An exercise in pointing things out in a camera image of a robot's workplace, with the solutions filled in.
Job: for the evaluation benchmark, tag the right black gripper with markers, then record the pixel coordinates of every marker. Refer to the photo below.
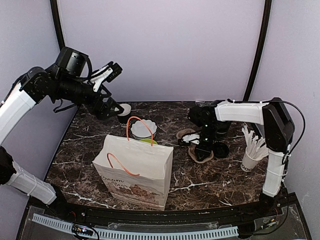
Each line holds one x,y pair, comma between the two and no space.
205,150

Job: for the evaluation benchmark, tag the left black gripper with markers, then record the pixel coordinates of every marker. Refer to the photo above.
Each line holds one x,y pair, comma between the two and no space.
101,113

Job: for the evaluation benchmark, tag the cardboard cup carrier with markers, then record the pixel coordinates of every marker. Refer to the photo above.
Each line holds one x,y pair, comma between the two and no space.
191,148

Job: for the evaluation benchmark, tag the stack of paper cups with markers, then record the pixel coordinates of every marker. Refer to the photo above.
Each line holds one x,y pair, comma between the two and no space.
125,115

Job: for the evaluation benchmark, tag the stack of black lids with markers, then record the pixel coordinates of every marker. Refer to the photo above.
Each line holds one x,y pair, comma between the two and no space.
220,150

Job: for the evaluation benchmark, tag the black paper coffee cup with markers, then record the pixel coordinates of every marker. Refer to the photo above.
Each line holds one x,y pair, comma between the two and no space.
222,128

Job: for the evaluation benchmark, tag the kraft paper bag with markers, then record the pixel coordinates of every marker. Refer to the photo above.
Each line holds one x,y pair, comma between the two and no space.
135,171

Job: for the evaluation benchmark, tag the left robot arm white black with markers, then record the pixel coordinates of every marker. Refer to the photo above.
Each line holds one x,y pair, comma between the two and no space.
69,78

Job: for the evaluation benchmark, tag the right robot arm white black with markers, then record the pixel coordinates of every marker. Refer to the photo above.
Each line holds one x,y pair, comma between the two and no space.
276,144

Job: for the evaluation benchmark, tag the white scalloped bowl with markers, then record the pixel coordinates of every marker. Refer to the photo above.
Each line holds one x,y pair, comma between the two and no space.
144,129

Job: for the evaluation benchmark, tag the green bowl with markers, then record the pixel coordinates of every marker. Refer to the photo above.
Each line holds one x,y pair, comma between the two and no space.
149,141

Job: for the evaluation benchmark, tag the white cup holding straws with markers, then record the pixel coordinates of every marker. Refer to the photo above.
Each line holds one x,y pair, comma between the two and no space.
248,163

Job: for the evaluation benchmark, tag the bundle of wrapped straws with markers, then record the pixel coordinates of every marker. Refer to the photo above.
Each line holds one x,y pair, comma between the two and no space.
256,147

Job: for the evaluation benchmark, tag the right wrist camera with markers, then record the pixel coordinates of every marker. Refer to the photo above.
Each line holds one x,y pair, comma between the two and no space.
188,139

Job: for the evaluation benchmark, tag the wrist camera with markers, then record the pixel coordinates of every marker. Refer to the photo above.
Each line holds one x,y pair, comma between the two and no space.
188,139
106,73

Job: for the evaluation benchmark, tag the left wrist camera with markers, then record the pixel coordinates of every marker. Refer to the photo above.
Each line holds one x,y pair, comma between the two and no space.
106,73

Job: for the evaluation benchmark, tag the black front rail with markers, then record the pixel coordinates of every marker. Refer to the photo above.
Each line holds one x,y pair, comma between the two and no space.
234,215

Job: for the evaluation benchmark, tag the left black frame post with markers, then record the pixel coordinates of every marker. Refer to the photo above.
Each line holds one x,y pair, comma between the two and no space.
57,23

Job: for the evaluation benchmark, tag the black frame post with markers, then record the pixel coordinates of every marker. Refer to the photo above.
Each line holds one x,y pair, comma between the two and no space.
57,23
259,49

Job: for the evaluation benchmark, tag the right black frame post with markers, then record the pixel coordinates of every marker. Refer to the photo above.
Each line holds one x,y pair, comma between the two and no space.
259,49

